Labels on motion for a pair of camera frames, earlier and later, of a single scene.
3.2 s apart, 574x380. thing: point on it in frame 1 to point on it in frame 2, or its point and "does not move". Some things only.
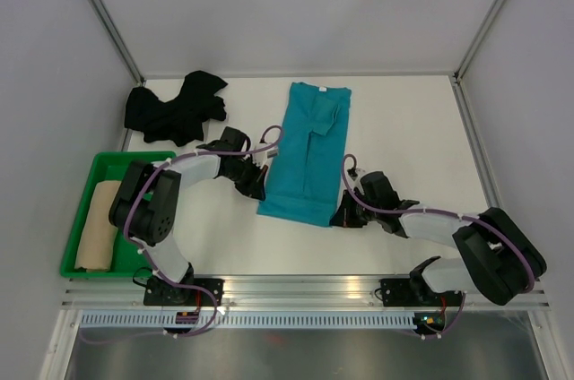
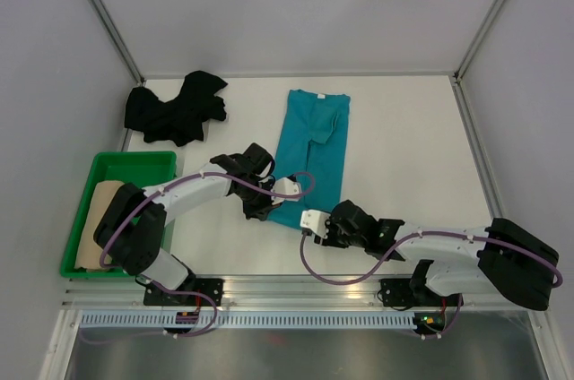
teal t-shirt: x=306 y=163 does not move
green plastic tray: x=126 y=261 does not move
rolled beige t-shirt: x=99 y=235 does not move
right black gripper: x=343 y=216 to x=329 y=241
